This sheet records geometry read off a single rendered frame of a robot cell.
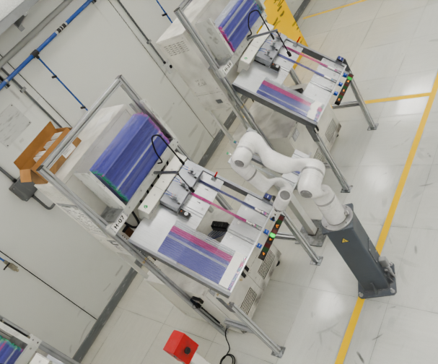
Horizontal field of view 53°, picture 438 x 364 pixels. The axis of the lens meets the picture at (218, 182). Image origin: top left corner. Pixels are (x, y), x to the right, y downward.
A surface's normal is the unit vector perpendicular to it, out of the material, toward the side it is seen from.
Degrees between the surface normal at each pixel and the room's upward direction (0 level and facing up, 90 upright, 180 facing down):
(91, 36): 90
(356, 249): 90
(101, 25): 90
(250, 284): 90
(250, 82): 44
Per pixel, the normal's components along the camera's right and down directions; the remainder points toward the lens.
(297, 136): 0.71, 0.00
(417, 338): -0.53, -0.65
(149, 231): 0.10, -0.47
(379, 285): -0.19, 0.72
